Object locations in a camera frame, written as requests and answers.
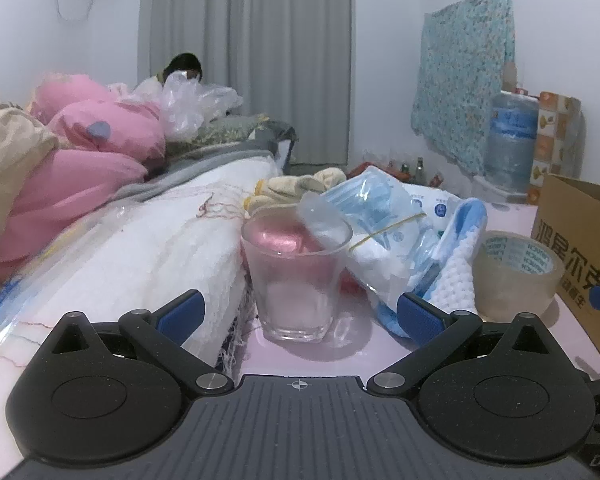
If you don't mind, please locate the brown cardboard box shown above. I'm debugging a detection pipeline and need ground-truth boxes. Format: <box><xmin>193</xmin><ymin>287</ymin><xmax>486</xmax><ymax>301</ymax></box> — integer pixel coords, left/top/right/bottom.
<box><xmin>531</xmin><ymin>174</ymin><xmax>600</xmax><ymax>376</ymax></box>

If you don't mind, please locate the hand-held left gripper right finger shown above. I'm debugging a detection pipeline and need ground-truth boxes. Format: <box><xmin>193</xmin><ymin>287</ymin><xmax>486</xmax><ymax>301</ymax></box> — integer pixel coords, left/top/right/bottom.
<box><xmin>365</xmin><ymin>291</ymin><xmax>557</xmax><ymax>397</ymax></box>

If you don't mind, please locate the grey bed sheet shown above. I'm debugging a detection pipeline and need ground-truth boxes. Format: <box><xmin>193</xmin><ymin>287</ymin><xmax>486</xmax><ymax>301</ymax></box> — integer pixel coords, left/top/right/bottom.
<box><xmin>125</xmin><ymin>137</ymin><xmax>281</xmax><ymax>201</ymax></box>

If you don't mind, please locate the beige work glove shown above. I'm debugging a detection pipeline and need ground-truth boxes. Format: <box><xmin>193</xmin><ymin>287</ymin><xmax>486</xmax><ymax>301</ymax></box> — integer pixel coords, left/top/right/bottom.
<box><xmin>244</xmin><ymin>186</ymin><xmax>306</xmax><ymax>217</ymax></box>
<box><xmin>265</xmin><ymin>167</ymin><xmax>348</xmax><ymax>197</ymax></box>

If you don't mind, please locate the white fringed blanket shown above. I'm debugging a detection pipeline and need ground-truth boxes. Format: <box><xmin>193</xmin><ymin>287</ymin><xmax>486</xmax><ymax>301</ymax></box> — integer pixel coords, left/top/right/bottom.
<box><xmin>0</xmin><ymin>152</ymin><xmax>281</xmax><ymax>411</ymax></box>

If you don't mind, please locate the grey curtain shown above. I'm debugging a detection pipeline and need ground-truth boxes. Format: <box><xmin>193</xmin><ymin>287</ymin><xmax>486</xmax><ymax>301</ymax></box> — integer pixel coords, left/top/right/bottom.
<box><xmin>139</xmin><ymin>0</ymin><xmax>357</xmax><ymax>166</ymax></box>

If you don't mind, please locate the blue and white chenille cloth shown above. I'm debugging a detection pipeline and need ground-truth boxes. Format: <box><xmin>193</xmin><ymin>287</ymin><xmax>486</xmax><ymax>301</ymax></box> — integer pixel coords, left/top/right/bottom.
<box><xmin>380</xmin><ymin>197</ymin><xmax>488</xmax><ymax>336</ymax></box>

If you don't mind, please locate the clear bag of blue masks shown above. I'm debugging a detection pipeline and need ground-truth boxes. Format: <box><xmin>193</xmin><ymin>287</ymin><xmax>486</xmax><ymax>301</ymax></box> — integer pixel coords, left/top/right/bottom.
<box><xmin>297</xmin><ymin>165</ymin><xmax>446</xmax><ymax>311</ymax></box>

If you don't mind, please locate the large blue water bottle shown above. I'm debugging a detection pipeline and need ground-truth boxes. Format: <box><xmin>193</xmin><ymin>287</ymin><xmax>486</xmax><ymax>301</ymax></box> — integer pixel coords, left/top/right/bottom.
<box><xmin>485</xmin><ymin>91</ymin><xmax>538</xmax><ymax>193</ymax></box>

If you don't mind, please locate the clear packing tape roll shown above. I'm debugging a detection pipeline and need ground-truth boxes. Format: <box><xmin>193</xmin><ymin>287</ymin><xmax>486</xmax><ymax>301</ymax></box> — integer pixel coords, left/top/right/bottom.
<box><xmin>472</xmin><ymin>231</ymin><xmax>566</xmax><ymax>322</ymax></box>

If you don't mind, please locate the teal floral hanging cloth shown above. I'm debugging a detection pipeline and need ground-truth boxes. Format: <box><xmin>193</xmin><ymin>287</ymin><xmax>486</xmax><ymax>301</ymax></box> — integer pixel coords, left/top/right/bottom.
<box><xmin>411</xmin><ymin>0</ymin><xmax>517</xmax><ymax>176</ymax></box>

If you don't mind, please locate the grey patterned pillow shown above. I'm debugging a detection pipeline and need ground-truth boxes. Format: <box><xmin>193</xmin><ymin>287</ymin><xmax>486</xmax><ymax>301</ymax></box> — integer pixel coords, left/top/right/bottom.
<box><xmin>165</xmin><ymin>112</ymin><xmax>298</xmax><ymax>161</ymax></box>

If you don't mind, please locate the pink bedding pile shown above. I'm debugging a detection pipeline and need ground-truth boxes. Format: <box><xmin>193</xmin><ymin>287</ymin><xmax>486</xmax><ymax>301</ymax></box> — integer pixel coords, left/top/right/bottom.
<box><xmin>0</xmin><ymin>74</ymin><xmax>167</xmax><ymax>301</ymax></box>

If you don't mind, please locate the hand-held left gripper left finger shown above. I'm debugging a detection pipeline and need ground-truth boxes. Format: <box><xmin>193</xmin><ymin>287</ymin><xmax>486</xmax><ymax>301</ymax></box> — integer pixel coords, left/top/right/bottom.
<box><xmin>47</xmin><ymin>289</ymin><xmax>236</xmax><ymax>396</ymax></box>

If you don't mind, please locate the clear plastic bag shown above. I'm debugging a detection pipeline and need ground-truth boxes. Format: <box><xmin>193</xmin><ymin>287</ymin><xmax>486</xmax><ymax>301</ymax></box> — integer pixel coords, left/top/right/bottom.
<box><xmin>130</xmin><ymin>71</ymin><xmax>244</xmax><ymax>142</ymax></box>

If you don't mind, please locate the clear glass cup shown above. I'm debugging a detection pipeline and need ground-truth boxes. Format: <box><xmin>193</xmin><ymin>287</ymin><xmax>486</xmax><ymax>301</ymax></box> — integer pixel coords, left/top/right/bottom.
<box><xmin>240</xmin><ymin>208</ymin><xmax>354</xmax><ymax>343</ymax></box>

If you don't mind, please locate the patterned folded mat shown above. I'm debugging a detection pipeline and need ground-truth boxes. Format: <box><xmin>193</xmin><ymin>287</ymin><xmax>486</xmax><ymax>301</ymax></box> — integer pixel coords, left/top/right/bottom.
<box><xmin>527</xmin><ymin>91</ymin><xmax>581</xmax><ymax>206</ymax></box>

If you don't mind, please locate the dark bed frame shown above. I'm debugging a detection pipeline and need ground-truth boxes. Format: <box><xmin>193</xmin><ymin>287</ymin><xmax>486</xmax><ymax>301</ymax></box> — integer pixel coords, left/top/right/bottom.
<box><xmin>275</xmin><ymin>137</ymin><xmax>299</xmax><ymax>171</ymax></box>

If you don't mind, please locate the beige cloth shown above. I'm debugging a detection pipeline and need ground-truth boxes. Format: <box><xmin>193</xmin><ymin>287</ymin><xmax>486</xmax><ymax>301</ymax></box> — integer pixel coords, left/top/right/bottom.
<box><xmin>0</xmin><ymin>77</ymin><xmax>61</xmax><ymax>266</ymax></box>

